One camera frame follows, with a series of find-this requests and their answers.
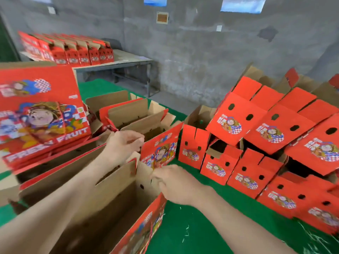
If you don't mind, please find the person's left hand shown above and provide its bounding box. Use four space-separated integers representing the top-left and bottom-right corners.
101 129 145 168

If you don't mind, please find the person's right hand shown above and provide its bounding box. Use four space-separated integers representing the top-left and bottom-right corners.
151 164 207 207

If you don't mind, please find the group of red boxes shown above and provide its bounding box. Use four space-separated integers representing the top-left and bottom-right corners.
0 61 184 220

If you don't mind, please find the person's left forearm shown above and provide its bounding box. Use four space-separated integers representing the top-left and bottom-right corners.
0 156 114 254

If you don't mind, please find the person's right forearm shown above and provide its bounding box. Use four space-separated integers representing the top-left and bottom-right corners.
196 190 297 254

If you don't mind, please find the grey metal table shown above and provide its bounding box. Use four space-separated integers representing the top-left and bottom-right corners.
20 48 160 98

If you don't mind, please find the green curtain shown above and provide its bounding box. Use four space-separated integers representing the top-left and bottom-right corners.
0 18 20 63

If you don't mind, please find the orange wall plate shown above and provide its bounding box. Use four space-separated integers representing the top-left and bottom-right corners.
156 11 170 25

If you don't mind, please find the white blue wall poster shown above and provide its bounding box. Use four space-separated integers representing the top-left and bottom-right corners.
143 0 168 7
220 0 268 14

